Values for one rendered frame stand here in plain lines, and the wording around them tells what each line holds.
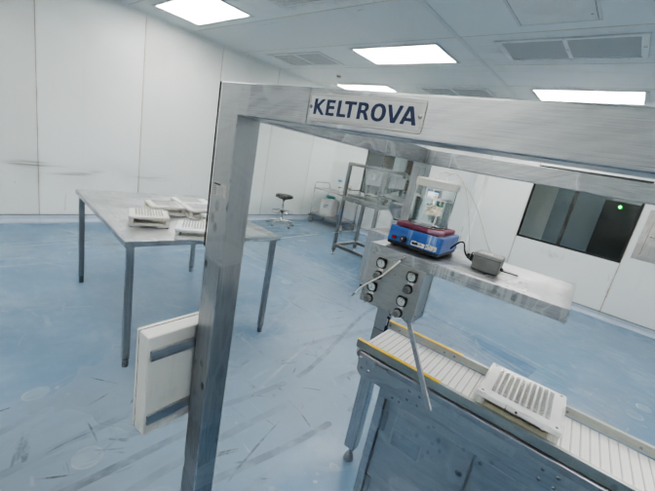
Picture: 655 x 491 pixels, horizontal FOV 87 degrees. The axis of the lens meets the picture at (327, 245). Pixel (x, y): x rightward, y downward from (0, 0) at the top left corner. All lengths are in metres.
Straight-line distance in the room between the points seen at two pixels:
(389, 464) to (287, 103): 1.43
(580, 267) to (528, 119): 6.02
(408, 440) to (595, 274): 5.22
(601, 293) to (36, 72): 7.99
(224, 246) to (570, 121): 0.62
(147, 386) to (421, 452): 1.04
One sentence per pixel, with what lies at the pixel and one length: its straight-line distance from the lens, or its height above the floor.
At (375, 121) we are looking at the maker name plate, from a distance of 0.52.
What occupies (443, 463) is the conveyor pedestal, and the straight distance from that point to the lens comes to 1.54.
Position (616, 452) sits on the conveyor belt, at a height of 0.83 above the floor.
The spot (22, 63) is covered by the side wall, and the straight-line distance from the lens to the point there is 5.68.
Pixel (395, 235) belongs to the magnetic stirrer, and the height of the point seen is 1.31.
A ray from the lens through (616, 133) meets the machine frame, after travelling 0.45.
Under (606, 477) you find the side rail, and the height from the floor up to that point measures 0.86.
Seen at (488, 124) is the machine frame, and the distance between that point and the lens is 0.46.
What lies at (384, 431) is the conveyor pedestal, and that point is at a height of 0.52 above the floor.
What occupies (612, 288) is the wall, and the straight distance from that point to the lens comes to 6.46.
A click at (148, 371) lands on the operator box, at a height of 1.02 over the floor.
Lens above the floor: 1.54
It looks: 15 degrees down
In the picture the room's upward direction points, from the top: 11 degrees clockwise
